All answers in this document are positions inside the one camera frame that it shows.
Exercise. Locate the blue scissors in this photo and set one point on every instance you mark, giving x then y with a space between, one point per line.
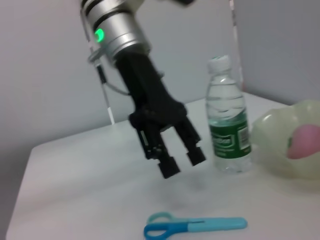
215 223

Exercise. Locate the clear water bottle green label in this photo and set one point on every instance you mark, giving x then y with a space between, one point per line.
228 140

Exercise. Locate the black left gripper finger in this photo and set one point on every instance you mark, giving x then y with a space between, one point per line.
196 156
168 167

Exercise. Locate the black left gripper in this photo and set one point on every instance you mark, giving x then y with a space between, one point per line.
145 87

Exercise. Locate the pink peach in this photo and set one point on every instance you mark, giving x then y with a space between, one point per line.
305 142

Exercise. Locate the pale green wavy fruit bowl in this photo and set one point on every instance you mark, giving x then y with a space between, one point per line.
272 140

